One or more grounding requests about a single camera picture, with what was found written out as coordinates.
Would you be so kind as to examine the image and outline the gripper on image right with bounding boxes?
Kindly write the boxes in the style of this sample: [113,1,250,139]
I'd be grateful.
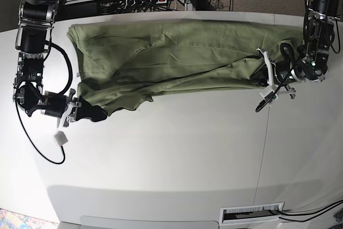
[249,47,305,106]

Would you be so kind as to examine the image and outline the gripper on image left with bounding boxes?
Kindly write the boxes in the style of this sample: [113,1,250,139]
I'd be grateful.
[40,88,108,129]

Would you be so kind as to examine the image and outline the green T-shirt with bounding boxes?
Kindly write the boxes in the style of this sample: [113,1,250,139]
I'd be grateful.
[67,20,302,114]

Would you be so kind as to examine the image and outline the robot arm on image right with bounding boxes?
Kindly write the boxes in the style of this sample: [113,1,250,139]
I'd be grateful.
[250,0,342,112]

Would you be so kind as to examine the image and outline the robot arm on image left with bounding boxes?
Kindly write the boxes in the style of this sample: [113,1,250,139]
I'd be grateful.
[13,0,108,127]

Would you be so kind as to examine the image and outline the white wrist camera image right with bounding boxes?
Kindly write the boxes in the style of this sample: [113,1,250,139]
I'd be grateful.
[260,91,277,106]

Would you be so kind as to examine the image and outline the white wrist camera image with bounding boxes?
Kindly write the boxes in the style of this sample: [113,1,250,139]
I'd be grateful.
[260,91,277,106]
[53,131,68,147]

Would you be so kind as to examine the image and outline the black camera cable image left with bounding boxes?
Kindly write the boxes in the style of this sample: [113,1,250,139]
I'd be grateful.
[15,43,73,165]

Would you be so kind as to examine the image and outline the black camera cable image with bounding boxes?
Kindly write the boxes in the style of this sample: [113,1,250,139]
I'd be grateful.
[15,43,73,165]
[255,43,297,113]

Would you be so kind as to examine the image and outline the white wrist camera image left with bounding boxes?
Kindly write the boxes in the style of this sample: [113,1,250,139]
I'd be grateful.
[53,131,68,147]

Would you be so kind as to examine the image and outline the black camera cable image right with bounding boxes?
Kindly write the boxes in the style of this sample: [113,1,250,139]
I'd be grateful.
[255,43,297,113]

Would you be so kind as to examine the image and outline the black power strip red switch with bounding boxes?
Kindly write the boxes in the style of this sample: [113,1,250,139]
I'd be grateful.
[126,0,168,6]

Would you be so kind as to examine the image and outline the black cables at table edge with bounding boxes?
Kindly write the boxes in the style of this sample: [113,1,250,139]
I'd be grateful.
[278,201,343,223]

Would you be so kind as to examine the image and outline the white cable grommet tray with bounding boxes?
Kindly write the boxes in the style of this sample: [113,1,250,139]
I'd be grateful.
[219,202,285,226]

